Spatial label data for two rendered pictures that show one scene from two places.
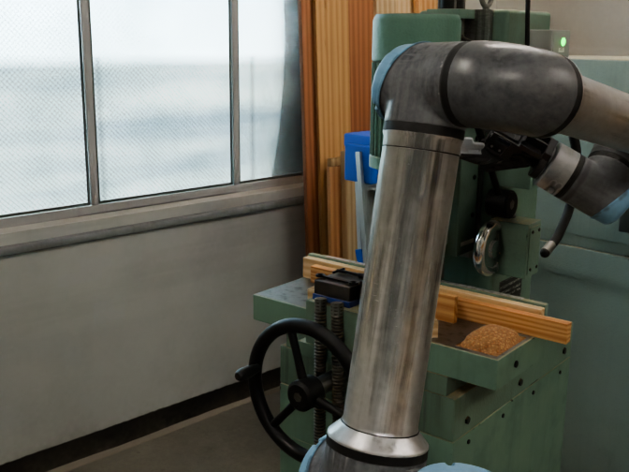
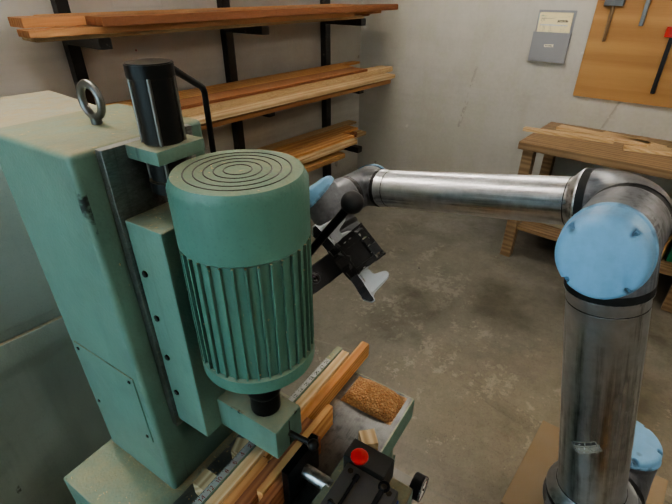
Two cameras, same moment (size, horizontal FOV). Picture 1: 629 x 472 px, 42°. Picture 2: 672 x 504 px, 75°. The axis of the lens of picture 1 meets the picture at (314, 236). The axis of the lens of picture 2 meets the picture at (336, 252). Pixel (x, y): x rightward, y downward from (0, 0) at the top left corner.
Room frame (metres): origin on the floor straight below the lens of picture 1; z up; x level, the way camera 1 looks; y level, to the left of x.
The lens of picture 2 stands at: (1.62, 0.33, 1.70)
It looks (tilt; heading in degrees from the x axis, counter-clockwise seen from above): 31 degrees down; 264
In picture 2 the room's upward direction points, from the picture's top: straight up
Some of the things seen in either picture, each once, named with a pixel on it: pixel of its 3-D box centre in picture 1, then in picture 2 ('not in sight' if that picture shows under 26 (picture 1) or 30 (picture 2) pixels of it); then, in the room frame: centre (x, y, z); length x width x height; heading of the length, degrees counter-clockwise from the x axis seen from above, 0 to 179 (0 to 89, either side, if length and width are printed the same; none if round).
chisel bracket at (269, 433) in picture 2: not in sight; (260, 416); (1.70, -0.21, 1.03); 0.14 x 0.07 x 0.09; 141
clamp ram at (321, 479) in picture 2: not in sight; (314, 476); (1.61, -0.14, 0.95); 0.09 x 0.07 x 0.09; 51
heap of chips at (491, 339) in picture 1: (491, 334); (374, 395); (1.47, -0.34, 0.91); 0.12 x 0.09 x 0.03; 141
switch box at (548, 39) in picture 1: (546, 66); not in sight; (1.85, -0.51, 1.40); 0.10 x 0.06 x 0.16; 141
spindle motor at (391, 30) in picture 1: (414, 93); (250, 273); (1.69, -0.20, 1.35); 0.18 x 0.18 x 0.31
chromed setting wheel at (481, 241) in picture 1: (490, 248); not in sight; (1.71, -0.38, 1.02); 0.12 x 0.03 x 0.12; 141
